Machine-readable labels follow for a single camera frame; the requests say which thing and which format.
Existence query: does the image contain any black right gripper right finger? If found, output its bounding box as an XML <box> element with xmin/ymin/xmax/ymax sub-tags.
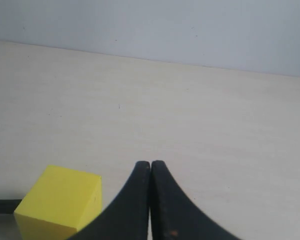
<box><xmin>149</xmin><ymin>160</ymin><xmax>238</xmax><ymax>240</ymax></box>

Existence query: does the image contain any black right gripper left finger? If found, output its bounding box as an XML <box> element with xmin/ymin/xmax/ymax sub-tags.
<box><xmin>70</xmin><ymin>161</ymin><xmax>151</xmax><ymax>240</ymax></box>

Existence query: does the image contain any yellow foam cube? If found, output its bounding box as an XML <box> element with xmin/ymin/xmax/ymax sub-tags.
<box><xmin>13</xmin><ymin>165</ymin><xmax>102</xmax><ymax>240</ymax></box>

